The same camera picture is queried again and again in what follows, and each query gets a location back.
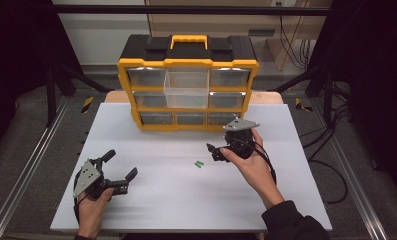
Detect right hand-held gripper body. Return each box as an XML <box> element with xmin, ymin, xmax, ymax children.
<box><xmin>212</xmin><ymin>118</ymin><xmax>261</xmax><ymax>163</ymax></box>

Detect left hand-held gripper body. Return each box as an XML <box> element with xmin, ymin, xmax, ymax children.
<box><xmin>72</xmin><ymin>158</ymin><xmax>131</xmax><ymax>202</ymax></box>

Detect clear plastic storage drawer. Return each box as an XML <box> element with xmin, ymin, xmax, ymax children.
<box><xmin>163</xmin><ymin>67</ymin><xmax>211</xmax><ymax>110</ymax></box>

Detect yellow black drawer organizer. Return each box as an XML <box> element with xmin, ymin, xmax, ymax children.
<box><xmin>116</xmin><ymin>34</ymin><xmax>260</xmax><ymax>132</ymax></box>

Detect person's right hand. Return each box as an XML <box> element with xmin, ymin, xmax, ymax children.
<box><xmin>219</xmin><ymin>128</ymin><xmax>286</xmax><ymax>210</ymax></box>

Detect person's left hand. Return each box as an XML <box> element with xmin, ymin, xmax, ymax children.
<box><xmin>76</xmin><ymin>187</ymin><xmax>116</xmax><ymax>239</ymax></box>

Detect yellow black striped tape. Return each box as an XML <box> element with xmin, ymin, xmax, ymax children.
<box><xmin>294</xmin><ymin>97</ymin><xmax>314</xmax><ymax>113</ymax></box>
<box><xmin>81</xmin><ymin>95</ymin><xmax>95</xmax><ymax>114</ymax></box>

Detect group of clear drawers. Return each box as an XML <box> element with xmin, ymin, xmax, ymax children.
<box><xmin>125</xmin><ymin>66</ymin><xmax>253</xmax><ymax>126</ymax></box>

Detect black metal stand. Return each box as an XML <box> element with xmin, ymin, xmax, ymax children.
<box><xmin>45</xmin><ymin>62</ymin><xmax>114</xmax><ymax>128</ymax></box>
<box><xmin>271</xmin><ymin>62</ymin><xmax>338</xmax><ymax>126</ymax></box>

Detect grey vent plate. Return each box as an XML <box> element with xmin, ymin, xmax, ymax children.
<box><xmin>247</xmin><ymin>28</ymin><xmax>276</xmax><ymax>37</ymax></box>

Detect white panel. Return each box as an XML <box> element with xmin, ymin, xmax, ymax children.
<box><xmin>56</xmin><ymin>13</ymin><xmax>151</xmax><ymax>67</ymax></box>

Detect black curtain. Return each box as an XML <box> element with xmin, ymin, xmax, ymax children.
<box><xmin>306</xmin><ymin>0</ymin><xmax>397</xmax><ymax>204</ymax></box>
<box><xmin>0</xmin><ymin>0</ymin><xmax>84</xmax><ymax>161</ymax></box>

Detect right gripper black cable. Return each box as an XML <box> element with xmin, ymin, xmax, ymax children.
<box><xmin>251</xmin><ymin>133</ymin><xmax>278</xmax><ymax>185</ymax></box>

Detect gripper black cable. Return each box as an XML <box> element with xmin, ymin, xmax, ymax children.
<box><xmin>251</xmin><ymin>133</ymin><xmax>278</xmax><ymax>185</ymax></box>
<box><xmin>72</xmin><ymin>173</ymin><xmax>88</xmax><ymax>225</ymax></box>

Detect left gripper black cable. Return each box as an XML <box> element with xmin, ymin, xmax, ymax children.
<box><xmin>72</xmin><ymin>173</ymin><xmax>88</xmax><ymax>225</ymax></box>

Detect aluminium floor rail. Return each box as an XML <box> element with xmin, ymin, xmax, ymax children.
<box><xmin>309</xmin><ymin>99</ymin><xmax>389</xmax><ymax>240</ymax></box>
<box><xmin>0</xmin><ymin>95</ymin><xmax>71</xmax><ymax>240</ymax></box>

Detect black floor cables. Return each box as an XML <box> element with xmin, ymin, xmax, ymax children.
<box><xmin>298</xmin><ymin>82</ymin><xmax>351</xmax><ymax>205</ymax></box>

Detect black hanging cables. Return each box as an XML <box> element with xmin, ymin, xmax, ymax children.
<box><xmin>278</xmin><ymin>14</ymin><xmax>318</xmax><ymax>72</ymax></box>

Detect white wall socket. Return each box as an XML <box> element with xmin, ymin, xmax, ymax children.
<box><xmin>270</xmin><ymin>0</ymin><xmax>298</xmax><ymax>8</ymax></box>

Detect black metal frame bar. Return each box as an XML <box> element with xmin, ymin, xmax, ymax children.
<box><xmin>51</xmin><ymin>3</ymin><xmax>333</xmax><ymax>17</ymax></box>

